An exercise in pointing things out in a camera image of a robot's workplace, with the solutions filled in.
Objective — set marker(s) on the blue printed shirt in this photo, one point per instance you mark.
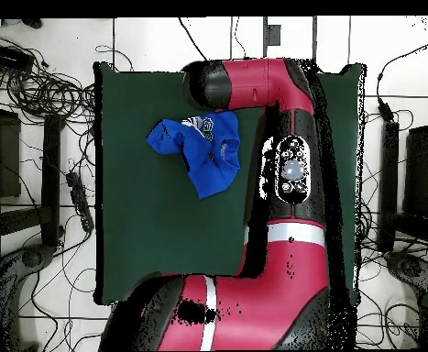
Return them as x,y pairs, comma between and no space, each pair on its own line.
210,172

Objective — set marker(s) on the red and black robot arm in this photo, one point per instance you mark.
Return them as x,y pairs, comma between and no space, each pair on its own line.
279,275

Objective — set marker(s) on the dark green tablecloth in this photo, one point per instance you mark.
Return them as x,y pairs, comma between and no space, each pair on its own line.
144,238

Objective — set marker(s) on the black power strip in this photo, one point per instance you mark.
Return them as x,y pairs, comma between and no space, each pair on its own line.
78,201

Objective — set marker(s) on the black stand beam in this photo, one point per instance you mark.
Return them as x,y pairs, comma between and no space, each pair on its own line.
51,165
389,183

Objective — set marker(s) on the grey chair base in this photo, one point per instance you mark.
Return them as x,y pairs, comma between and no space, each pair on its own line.
34,256
411,267

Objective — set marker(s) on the dark monitor panel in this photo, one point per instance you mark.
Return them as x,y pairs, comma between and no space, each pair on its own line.
426,172
6,154

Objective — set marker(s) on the black electronics box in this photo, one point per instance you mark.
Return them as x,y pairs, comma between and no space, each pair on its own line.
8,57

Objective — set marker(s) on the grey rectangular frame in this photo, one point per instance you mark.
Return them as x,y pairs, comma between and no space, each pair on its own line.
272,35

